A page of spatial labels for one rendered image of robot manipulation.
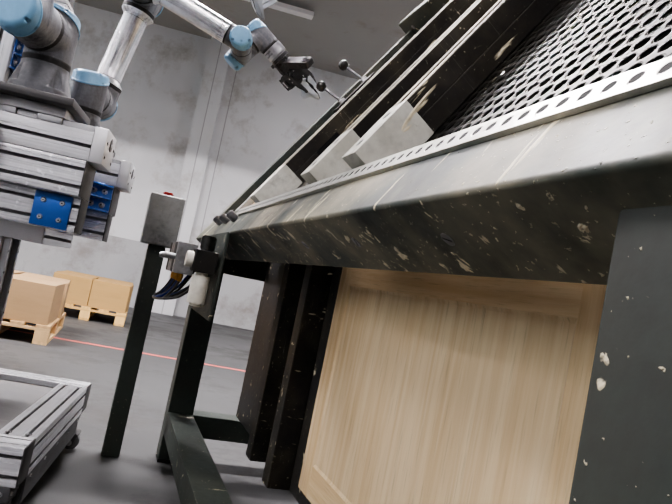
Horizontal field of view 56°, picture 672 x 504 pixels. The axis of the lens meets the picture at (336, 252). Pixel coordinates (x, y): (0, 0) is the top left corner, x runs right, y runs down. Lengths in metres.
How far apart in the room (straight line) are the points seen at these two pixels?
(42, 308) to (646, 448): 4.41
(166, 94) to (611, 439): 9.13
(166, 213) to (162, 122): 7.02
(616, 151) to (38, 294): 4.38
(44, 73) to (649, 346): 1.58
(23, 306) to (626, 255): 4.41
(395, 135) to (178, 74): 8.51
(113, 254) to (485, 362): 8.38
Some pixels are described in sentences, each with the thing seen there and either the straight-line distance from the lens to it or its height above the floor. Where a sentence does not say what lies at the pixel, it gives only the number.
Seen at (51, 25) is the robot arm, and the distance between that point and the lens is 1.73.
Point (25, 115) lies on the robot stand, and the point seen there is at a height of 0.98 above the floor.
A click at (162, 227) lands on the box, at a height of 0.81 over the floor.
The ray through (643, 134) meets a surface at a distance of 0.42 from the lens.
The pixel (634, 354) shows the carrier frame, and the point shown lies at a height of 0.70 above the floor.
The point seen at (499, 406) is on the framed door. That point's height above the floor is 0.60.
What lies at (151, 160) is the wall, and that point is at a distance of 9.22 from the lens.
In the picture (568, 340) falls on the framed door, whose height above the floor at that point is 0.70.
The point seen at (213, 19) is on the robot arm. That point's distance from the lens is 2.32.
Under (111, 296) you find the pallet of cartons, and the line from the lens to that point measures 6.56.
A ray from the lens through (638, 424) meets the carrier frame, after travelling 0.40.
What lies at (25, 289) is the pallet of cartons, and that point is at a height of 0.34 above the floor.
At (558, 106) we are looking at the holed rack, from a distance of 0.54.
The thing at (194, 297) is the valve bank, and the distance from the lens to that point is 1.72.
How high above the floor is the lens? 0.70
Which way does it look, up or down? 4 degrees up
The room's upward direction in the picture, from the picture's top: 12 degrees clockwise
